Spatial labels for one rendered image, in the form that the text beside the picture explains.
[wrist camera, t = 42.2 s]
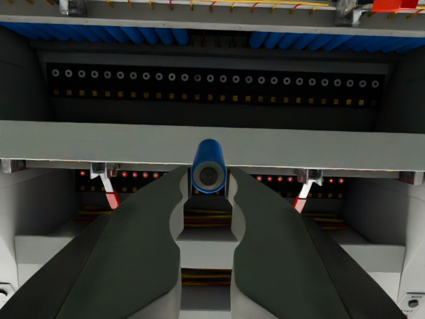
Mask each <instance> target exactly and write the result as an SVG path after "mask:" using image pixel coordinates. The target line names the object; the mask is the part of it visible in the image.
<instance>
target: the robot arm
mask: <svg viewBox="0 0 425 319"><path fill-rule="evenodd" d="M191 194H192V167H189V166H179V167H178V168H175V169H174V170H172V171H170V172H168V173H167V174H165V175H163V176H162V177H159V178H158V179H156V180H155V181H153V182H151V183H149V184H147V185H146V186H144V187H143V188H141V189H139V190H138V191H137V192H135V193H133V194H132V195H131V196H129V197H128V198H127V199H125V200H124V201H123V202H122V203H121V204H120V205H118V206H117V207H116V208H115V209H114V210H113V211H112V212H111V213H101V214H100V215H99V216H98V217H97V218H96V219H95V220H94V221H93V222H91V223H90V224H89V225H88V226H87V227H85V228H84V229H83V230H82V231H81V232H80V233H79V234H78V235H77V236H76V237H75V238H74V239H72V240H71V241H70V242H69V243H68V244H67V245H66V246H65V247H64V248H62V249H61V250H60V251H59V252H58V253H57V254H56V255H54V256H53V257H52V258H51V259H50V260H49V261H48V262H47V263H46V264H45V265H44V266H42V267H41V268H40V269H39V270H38V271H37V272H35V273H34V274H33V275H32V276H31V277H30V278H29V279H28V280H27V281H26V282H25V283H24V284H23V285H22V286H21V287H20V288H19V289H18V290H17V291H16V292H15V293H14V294H13V295H12V296H11V297H10V299H9V300H8V301H7V302H6V303H5V304H4V306H3V307H2V308H1V309H0V319H178V318H179V316H180V301H181V292H182V277H181V259H180V248H179V247H178V245H177V244H176V242H175V241H176V238H177V237H178V236H179V234H180V233H181V232H182V231H183V228H184V224H183V205H184V204H185V202H186V201H187V200H188V198H191ZM225 199H228V200H229V202H230V203H231V205H232V206H233V211H232V219H231V231H232V232H233V234H234V235H235V237H236V238H237V239H238V241H239V245H238V246H237V247H236V248H235V250H234V255H233V267H232V274H231V286H230V294H231V319H408V318H407V317H406V316H405V315H404V313H403V312H402V310H401V309H400V308H399V307H398V306H397V305H396V303H395V302H394V301H393V300H392V298H391V297H390V296H389V295H388V294H387V293H386V292H385V291H384V290H383V289H382V287H381V286H380V285H379V284H378V283H377V282H376V281H375V280H374V279H373V278H372V277H371V276H370V275H369V274H368V273H367V272H366V271H365V270H364V269H363V268H362V267H361V266H360V265H359V264H358V263H357V262H356V261H355V260H354V259H353V258H352V257H351V256H350V255H349V254H348V253H347V252H346V251H345V250H344V249H343V248H342V247H341V246H340V245H339V244H338V243H337V242H336V241H335V240H334V239H333V238H332V237H331V236H330V235H329V234H328V233H327V232H326V231H325V230H324V229H323V228H322V227H321V226H320V225H319V224H318V223H317V222H316V221H315V220H314V219H313V218H304V217H303V216H302V215H301V214H300V213H299V212H298V211H297V210H296V209H295V208H294V207H293V206H292V205H291V204H290V203H289V202H288V201H286V200H285V199H284V198H283V197H281V196H280V195H279V194H278V193H276V192H275V191H274V190H272V189H270V188H269V187H268V186H266V185H264V184H263V183H261V182H260V181H258V180H256V179H255V178H254V177H252V176H250V175H249V174H247V173H245V172H244V171H243V170H241V169H239V168H237V167H229V168H226V182H225Z"/></svg>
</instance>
